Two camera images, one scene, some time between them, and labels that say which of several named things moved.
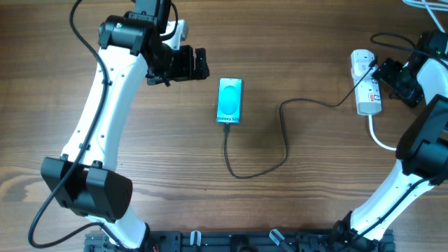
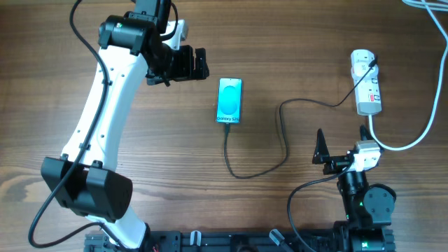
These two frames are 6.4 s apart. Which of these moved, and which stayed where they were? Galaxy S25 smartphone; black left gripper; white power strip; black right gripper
Moved: black right gripper
Stayed: Galaxy S25 smartphone; black left gripper; white power strip
